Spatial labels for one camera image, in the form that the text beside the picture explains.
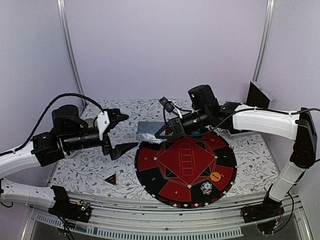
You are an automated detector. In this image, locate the aluminium frame post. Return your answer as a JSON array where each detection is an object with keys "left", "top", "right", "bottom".
[
  {"left": 56, "top": 0, "right": 84, "bottom": 95},
  {"left": 252, "top": 0, "right": 275, "bottom": 83}
]

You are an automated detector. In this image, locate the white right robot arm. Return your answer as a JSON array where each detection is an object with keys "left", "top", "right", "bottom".
[{"left": 101, "top": 83, "right": 320, "bottom": 200}]

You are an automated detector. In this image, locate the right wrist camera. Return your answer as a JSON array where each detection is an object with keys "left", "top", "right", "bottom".
[{"left": 158, "top": 96, "right": 183, "bottom": 119}]

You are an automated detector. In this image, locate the orange big blind button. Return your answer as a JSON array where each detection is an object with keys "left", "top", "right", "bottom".
[{"left": 210, "top": 172, "right": 222, "bottom": 182}]

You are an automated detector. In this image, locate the aluminium front rail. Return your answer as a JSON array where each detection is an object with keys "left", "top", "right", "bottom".
[{"left": 22, "top": 193, "right": 316, "bottom": 240}]

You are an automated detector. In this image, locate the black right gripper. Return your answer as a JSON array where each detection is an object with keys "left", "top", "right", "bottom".
[{"left": 154, "top": 108, "right": 210, "bottom": 140}]

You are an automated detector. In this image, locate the triangular red black token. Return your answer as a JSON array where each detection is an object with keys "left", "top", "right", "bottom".
[{"left": 104, "top": 173, "right": 117, "bottom": 186}]

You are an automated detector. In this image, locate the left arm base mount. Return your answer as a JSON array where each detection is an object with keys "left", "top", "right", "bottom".
[{"left": 48, "top": 200, "right": 92, "bottom": 223}]

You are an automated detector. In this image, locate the left aluminium frame post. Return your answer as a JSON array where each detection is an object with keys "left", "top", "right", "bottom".
[{"left": 56, "top": 0, "right": 84, "bottom": 95}]

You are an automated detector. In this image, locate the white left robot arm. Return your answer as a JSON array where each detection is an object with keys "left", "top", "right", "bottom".
[{"left": 0, "top": 104, "right": 137, "bottom": 217}]

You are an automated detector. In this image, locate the round red black poker mat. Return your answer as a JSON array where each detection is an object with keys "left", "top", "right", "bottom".
[{"left": 134, "top": 132, "right": 237, "bottom": 209}]

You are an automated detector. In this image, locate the floral patterned tablecloth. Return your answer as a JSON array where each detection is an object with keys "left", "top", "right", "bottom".
[{"left": 50, "top": 99, "right": 279, "bottom": 201}]

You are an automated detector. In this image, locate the white blue chip stack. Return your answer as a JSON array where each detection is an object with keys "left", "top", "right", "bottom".
[{"left": 200, "top": 181, "right": 213, "bottom": 195}]

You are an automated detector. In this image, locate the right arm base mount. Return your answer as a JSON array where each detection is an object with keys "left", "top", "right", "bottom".
[{"left": 240, "top": 203, "right": 285, "bottom": 235}]

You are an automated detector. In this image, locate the right aluminium frame post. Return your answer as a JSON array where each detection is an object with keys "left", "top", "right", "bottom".
[{"left": 252, "top": 0, "right": 275, "bottom": 83}]

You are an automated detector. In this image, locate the blue small blind button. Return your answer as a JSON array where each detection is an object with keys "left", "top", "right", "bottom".
[{"left": 190, "top": 130, "right": 201, "bottom": 136}]

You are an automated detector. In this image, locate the blue playing card deck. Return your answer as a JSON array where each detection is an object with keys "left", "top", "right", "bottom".
[{"left": 136, "top": 121, "right": 165, "bottom": 144}]

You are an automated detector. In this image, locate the aluminium poker chip case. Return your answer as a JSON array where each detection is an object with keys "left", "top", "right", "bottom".
[{"left": 224, "top": 80, "right": 274, "bottom": 139}]

